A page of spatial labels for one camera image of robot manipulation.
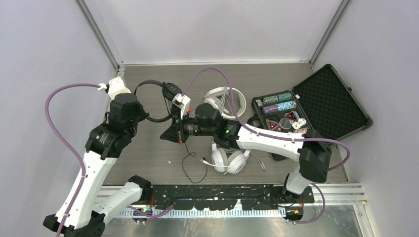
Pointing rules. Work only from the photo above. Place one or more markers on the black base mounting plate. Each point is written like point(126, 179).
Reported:
point(215, 197)

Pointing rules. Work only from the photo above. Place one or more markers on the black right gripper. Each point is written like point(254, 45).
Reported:
point(171, 134)

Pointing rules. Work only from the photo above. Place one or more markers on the red black triangular button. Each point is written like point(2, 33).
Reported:
point(293, 115)

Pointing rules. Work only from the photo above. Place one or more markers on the purple poker chip row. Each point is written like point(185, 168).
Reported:
point(270, 109)

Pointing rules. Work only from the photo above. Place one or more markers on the white ten poker chip stack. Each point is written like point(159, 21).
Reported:
point(299, 123)

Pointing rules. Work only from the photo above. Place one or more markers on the blue poker chip row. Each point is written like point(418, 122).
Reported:
point(286, 105)

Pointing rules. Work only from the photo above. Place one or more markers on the small white headphones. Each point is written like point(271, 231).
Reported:
point(227, 161)

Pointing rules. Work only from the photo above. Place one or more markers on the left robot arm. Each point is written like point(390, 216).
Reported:
point(80, 216)

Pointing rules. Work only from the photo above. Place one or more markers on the black poker chip case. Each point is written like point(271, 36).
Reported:
point(323, 99)

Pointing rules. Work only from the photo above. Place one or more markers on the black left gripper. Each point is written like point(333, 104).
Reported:
point(142, 112)

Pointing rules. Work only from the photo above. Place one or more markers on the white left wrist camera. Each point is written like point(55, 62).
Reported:
point(114, 87)

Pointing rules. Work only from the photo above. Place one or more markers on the large white grey headphones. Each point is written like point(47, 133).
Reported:
point(221, 99)

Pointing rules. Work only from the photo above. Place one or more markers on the triangular all-in button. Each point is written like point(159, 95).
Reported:
point(272, 125)

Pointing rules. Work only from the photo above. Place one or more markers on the black on-ear headphones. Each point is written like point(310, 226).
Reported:
point(168, 91)

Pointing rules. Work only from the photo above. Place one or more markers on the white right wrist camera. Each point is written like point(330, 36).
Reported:
point(182, 102)

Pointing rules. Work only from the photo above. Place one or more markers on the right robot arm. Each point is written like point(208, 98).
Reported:
point(310, 150)

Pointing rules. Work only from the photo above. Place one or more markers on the clear round dealer button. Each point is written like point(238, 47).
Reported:
point(285, 123)

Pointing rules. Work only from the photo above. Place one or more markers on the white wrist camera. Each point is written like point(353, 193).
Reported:
point(182, 102)
point(114, 87)

